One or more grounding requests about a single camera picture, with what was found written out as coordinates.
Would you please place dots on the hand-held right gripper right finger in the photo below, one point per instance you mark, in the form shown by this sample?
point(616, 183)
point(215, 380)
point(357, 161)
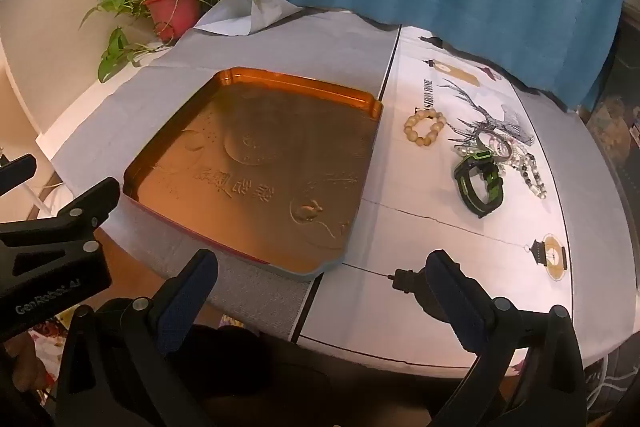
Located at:
point(457, 307)

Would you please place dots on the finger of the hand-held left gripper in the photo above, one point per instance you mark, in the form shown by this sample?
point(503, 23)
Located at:
point(85, 207)
point(17, 174)

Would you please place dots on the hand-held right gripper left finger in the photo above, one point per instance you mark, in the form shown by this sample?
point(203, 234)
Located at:
point(182, 307)

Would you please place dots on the green and black watch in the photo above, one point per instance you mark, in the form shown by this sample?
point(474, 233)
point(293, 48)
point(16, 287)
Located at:
point(465, 177)

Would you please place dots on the orange metal tray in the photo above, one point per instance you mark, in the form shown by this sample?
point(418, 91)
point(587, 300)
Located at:
point(250, 167)

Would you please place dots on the thin metal bangle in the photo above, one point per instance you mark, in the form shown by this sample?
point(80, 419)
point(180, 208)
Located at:
point(508, 152)

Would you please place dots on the person's left hand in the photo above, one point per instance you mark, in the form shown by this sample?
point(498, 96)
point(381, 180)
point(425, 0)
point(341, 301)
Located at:
point(17, 367)

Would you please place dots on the red patterned bag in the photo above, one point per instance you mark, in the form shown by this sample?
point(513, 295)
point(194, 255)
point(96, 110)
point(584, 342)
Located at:
point(50, 337)

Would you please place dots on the white printed table runner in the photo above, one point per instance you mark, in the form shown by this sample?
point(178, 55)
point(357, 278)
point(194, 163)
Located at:
point(400, 232)

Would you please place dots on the person's black clothing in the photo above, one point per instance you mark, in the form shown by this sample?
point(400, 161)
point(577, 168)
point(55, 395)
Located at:
point(260, 382)

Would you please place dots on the green plant in red pot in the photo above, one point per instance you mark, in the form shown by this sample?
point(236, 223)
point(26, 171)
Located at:
point(172, 12)

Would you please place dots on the grey tablecloth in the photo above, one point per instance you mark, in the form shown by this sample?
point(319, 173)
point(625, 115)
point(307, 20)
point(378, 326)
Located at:
point(300, 42)

